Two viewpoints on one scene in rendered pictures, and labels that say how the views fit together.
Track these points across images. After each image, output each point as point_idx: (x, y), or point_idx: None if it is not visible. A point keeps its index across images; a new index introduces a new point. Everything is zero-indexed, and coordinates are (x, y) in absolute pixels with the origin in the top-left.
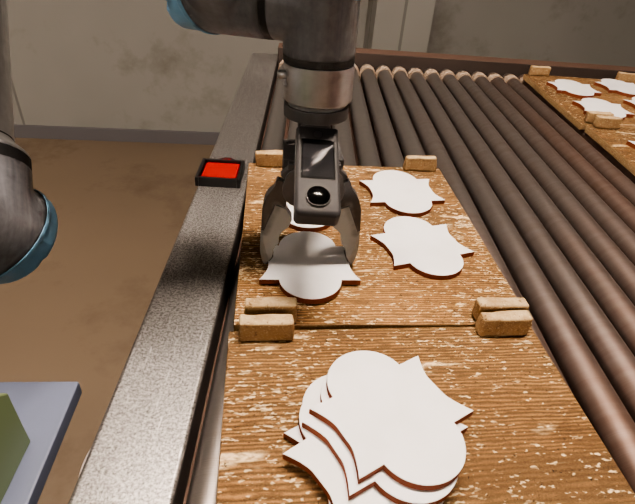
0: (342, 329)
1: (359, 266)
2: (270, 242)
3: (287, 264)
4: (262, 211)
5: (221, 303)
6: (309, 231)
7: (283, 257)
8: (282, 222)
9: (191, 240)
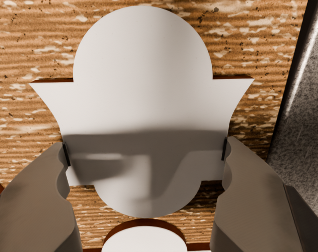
0: None
1: (46, 139)
2: (246, 160)
3: (190, 128)
4: None
5: (291, 66)
6: (143, 217)
7: (196, 148)
8: (242, 210)
9: (314, 196)
